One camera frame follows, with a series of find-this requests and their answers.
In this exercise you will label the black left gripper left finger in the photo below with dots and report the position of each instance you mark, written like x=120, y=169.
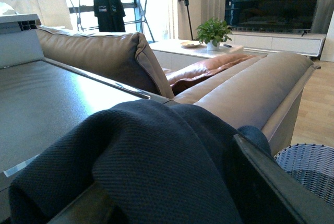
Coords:
x=92, y=206

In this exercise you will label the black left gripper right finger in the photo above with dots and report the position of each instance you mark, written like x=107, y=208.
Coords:
x=264, y=193

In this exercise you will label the dark navy knit garment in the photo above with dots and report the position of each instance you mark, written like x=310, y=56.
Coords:
x=158, y=164

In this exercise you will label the grey front-load washing machine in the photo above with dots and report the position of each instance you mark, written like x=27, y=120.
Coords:
x=42, y=100

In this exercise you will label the woven grey laundry basket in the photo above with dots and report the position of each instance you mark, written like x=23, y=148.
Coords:
x=311, y=165

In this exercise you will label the tan leather sofa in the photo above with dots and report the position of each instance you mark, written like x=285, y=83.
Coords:
x=264, y=92

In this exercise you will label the white tv cabinet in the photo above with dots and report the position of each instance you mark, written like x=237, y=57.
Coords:
x=309, y=44

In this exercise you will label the brown leather cushion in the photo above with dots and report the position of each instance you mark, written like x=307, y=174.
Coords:
x=189, y=76

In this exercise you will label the white coffee table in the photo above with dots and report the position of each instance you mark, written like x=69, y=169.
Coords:
x=171, y=55

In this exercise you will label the white counter table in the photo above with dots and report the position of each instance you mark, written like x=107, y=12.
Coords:
x=19, y=40

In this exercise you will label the green potted plant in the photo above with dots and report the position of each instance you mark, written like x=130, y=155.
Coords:
x=213, y=32

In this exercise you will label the round beige plate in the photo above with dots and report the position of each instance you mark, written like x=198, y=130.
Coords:
x=190, y=44

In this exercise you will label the flat screen television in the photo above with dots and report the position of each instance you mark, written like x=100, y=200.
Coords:
x=289, y=16

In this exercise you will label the black hanging t-shirt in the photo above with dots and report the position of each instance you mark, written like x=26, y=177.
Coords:
x=110, y=14

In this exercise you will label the cordless stick vacuum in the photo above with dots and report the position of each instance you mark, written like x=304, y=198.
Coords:
x=186, y=3

